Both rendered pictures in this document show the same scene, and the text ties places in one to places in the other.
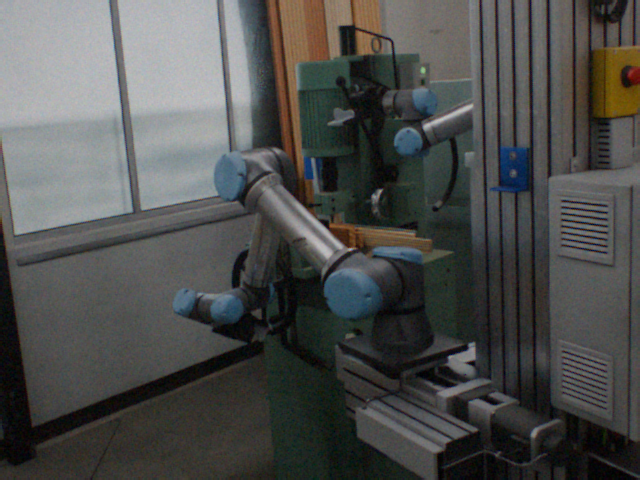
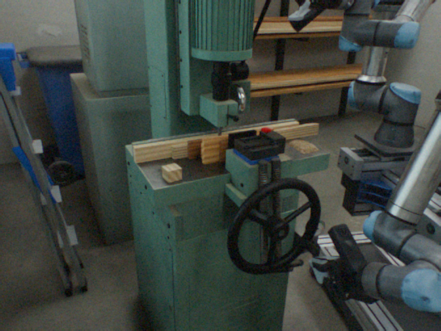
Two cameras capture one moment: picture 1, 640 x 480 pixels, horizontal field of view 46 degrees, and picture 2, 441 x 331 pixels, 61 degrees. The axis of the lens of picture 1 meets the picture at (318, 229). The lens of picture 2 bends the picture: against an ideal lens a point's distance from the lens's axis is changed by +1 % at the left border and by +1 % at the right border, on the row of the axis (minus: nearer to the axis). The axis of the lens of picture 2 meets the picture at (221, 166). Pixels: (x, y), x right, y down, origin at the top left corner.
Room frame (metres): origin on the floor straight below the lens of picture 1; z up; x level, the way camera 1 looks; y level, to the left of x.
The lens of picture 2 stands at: (2.18, 1.00, 1.37)
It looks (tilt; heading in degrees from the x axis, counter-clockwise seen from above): 26 degrees down; 289
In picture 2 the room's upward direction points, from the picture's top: 2 degrees clockwise
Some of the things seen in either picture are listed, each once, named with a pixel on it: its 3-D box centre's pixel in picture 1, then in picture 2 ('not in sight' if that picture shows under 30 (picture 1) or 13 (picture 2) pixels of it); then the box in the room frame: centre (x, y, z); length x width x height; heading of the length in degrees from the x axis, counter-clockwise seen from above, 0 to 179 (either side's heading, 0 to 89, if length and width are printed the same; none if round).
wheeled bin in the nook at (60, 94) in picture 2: not in sight; (77, 113); (4.12, -1.22, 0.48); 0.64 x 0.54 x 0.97; 49
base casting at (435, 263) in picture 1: (358, 273); (203, 174); (2.63, -0.13, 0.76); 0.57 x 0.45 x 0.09; 136
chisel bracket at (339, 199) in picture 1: (335, 203); (218, 111); (2.56, -0.07, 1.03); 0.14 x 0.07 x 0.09; 136
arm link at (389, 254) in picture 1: (396, 274); not in sight; (1.71, -0.18, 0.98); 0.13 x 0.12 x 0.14; 139
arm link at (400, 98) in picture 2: not in sight; (400, 102); (1.98, -0.61, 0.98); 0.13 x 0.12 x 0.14; 164
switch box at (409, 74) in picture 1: (415, 86); not in sight; (2.68, -0.37, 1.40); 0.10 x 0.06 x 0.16; 136
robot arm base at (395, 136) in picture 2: not in sight; (396, 129); (1.97, -0.60, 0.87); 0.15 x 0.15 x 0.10
